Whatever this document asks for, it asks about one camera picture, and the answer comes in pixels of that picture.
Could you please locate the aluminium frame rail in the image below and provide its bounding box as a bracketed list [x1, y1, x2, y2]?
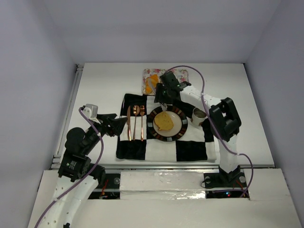
[49, 64, 84, 170]

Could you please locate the copper fork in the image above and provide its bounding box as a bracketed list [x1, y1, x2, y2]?
[140, 105, 144, 141]

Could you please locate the sliced bread piece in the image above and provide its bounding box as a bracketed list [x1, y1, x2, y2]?
[154, 111, 174, 131]

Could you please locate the floral rectangular tray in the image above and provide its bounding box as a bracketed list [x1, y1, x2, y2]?
[142, 68, 189, 95]

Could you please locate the silver metal cup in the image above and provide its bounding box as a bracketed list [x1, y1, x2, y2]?
[191, 107, 207, 126]

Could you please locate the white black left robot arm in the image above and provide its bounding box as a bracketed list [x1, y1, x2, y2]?
[35, 110, 127, 228]

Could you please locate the copper spoon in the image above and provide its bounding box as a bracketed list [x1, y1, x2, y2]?
[133, 105, 140, 140]

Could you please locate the dark rimmed beige plate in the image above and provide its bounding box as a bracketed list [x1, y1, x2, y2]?
[147, 105, 188, 142]

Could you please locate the black white checkered cloth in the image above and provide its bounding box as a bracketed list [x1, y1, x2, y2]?
[116, 94, 217, 162]

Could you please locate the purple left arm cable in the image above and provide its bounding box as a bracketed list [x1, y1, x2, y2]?
[34, 106, 105, 228]

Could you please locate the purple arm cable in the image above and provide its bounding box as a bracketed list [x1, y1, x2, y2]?
[34, 106, 105, 228]
[160, 66, 254, 198]

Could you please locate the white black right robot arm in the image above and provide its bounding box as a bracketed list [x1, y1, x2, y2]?
[154, 71, 241, 188]

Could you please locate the orange croissant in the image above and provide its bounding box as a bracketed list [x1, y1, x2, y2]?
[145, 74, 159, 95]

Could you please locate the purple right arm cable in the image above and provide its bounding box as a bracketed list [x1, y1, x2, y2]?
[160, 66, 254, 198]

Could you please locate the copper knife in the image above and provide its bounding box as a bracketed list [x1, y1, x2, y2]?
[127, 106, 131, 141]

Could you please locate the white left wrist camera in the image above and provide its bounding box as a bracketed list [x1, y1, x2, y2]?
[83, 104, 98, 119]

